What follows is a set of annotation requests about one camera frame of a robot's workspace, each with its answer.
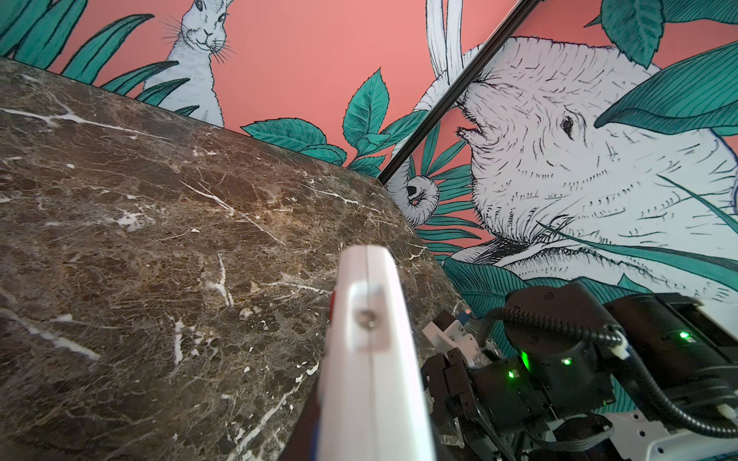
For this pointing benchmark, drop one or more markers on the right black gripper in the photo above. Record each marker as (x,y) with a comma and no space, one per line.
(457,412)

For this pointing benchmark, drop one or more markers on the white remote control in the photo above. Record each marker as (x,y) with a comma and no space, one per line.
(370,392)

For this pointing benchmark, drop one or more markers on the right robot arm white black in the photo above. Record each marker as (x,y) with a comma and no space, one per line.
(555,374)

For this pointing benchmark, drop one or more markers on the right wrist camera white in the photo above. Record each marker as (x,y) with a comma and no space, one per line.
(447,332)

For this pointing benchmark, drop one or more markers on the right black frame post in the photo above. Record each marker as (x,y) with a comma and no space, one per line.
(514,19)

